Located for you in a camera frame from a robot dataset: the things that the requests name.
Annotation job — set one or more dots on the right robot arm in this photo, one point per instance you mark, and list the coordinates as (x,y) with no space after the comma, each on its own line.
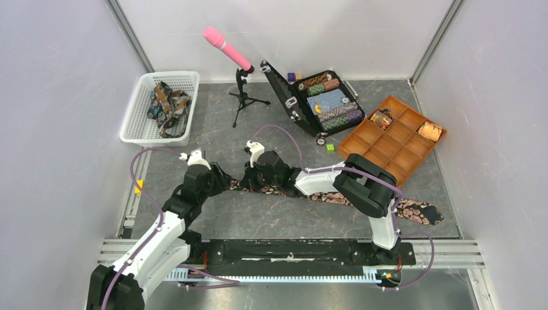
(364,185)

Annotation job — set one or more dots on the black tripod stand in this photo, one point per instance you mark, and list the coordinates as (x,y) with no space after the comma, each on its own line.
(242,96)

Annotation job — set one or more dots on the yellow block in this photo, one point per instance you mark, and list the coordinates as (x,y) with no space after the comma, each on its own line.
(138,187)

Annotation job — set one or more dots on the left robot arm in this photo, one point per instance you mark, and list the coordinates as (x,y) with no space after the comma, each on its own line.
(130,280)

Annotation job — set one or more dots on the rolled tan patterned tie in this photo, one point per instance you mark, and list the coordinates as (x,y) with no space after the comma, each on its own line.
(430,131)

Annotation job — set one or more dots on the black poker chip case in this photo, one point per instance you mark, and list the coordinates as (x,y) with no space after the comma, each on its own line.
(322,104)

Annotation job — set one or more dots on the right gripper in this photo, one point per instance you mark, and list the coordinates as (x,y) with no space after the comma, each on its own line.
(249,177)

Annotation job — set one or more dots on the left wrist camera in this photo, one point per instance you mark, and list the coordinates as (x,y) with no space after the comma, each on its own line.
(195,157)

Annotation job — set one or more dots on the orange compartment tray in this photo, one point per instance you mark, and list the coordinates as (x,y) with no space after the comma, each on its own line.
(399,149)

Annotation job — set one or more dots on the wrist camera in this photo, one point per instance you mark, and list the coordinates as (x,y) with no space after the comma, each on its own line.
(254,150)
(195,157)

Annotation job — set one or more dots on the black floral tie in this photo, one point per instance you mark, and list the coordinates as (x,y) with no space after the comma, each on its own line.
(415,211)

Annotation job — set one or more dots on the dark blue patterned tie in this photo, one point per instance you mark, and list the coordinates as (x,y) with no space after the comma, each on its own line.
(170,108)

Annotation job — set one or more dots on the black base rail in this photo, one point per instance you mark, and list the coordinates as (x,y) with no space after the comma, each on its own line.
(297,257)

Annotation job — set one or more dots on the rolled dark patterned tie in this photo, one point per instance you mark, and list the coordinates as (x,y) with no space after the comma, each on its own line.
(382,118)

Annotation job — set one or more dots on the pink microphone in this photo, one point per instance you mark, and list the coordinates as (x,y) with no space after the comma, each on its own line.
(216,39)

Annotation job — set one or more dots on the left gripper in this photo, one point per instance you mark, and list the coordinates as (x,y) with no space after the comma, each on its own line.
(221,179)

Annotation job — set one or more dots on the white plastic basket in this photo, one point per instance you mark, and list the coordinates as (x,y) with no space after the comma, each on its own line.
(141,130)

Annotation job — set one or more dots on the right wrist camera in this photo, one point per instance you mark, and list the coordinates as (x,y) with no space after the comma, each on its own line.
(254,150)

